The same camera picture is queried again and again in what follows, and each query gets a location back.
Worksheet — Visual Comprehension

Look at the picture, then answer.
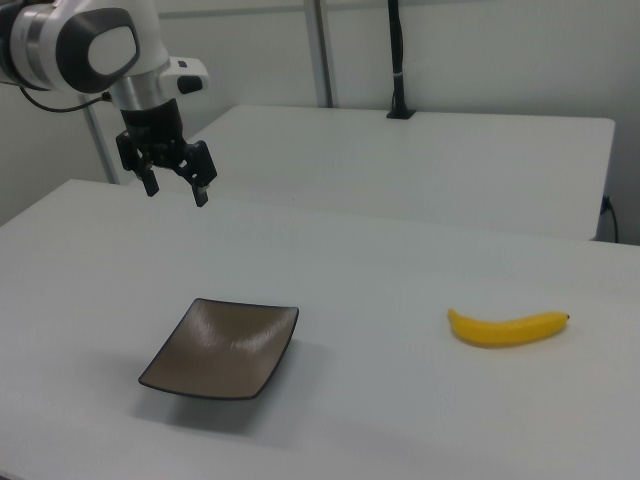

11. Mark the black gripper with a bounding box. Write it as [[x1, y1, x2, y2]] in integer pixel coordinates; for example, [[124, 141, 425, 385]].
[[115, 98, 219, 209]]

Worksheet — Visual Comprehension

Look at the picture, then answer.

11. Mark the yellow banana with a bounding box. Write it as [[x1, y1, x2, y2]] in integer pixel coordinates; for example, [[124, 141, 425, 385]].
[[446, 307, 572, 349]]

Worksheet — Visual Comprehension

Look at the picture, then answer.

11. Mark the square brown ceramic plate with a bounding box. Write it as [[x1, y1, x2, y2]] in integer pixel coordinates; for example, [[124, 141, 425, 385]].
[[138, 297, 300, 401]]

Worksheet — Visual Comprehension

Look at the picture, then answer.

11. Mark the white back table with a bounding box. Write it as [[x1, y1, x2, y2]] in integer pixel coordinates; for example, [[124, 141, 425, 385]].
[[183, 103, 617, 242]]

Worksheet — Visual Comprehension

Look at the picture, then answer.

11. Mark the black pole with base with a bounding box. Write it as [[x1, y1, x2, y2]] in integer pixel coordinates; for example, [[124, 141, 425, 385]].
[[385, 0, 418, 121]]

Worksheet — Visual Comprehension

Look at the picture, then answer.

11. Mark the slim grey metal post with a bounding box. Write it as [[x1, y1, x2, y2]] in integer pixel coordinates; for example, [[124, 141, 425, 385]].
[[83, 104, 120, 186]]

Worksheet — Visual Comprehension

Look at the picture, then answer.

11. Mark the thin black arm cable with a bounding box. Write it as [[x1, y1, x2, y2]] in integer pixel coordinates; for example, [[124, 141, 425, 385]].
[[18, 85, 114, 112]]

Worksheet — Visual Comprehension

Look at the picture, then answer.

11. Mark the wide grey wall post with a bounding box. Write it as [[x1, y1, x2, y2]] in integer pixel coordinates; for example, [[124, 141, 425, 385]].
[[303, 0, 335, 109]]

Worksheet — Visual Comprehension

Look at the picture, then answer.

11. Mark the black power cable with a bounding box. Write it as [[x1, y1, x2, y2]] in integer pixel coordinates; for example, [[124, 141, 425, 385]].
[[601, 195, 620, 244]]

